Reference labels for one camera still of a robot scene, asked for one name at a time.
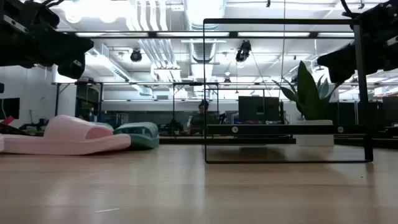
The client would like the black aluminium table frame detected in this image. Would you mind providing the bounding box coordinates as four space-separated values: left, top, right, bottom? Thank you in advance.
158 136 398 149

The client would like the white plant pot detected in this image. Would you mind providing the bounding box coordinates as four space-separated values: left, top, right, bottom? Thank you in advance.
294 119 335 147

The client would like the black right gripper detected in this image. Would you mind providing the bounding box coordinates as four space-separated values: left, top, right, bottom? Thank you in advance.
317 24 398 83

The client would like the dark background monitor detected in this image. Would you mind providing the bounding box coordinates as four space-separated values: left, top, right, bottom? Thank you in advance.
382 95 398 125

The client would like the black frame wooden shelf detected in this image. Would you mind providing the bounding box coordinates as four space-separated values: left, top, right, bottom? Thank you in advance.
202 17 374 164

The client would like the red object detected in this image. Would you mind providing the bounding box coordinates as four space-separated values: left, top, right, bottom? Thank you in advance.
0 115 15 127

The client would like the black wall screen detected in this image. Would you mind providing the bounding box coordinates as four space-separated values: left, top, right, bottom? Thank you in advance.
0 97 21 120

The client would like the black hanging camera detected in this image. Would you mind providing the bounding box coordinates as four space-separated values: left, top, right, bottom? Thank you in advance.
234 39 252 63

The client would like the green snake plant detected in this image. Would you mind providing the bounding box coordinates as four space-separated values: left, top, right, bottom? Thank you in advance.
272 60 340 121

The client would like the black background rig frame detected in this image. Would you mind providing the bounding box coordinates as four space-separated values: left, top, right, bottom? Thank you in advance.
172 82 220 125
51 80 104 125

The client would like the black computer monitor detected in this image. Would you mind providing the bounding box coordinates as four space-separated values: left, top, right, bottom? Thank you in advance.
238 95 281 125

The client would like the silver ventilation duct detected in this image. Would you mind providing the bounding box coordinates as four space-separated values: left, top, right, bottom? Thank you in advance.
182 0 228 65

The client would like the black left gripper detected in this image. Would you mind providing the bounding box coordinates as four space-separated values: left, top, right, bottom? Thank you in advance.
0 27 95 80

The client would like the person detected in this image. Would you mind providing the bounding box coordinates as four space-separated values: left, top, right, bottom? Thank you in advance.
187 98 220 136

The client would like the round black ceiling camera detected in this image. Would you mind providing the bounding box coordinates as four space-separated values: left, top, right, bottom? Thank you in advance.
129 47 143 63

